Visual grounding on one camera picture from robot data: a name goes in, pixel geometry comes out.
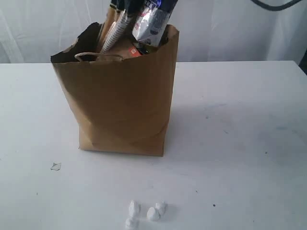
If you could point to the brown stand-up pouch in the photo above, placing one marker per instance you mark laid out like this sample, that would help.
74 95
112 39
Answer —
124 48

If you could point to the spaghetti packet dark blue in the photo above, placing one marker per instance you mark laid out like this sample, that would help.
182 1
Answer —
119 16

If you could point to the brown paper bag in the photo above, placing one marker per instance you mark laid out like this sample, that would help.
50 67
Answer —
122 105

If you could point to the white crumpled wad upper right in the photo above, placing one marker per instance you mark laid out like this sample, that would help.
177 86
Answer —
161 207

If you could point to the white crumpled wad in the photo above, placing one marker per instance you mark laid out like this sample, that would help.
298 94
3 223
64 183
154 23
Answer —
131 223
152 214
134 209
161 207

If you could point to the white crumpled wad lower right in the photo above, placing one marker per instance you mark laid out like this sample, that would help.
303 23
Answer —
152 214

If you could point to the white crumpled wad upper left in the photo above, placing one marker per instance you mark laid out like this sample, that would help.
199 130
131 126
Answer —
134 209

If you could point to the white crumpled wad bottom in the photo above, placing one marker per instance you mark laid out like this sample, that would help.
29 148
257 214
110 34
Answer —
131 223

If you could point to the clear plastic scrap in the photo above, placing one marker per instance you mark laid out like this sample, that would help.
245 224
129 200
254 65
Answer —
56 167

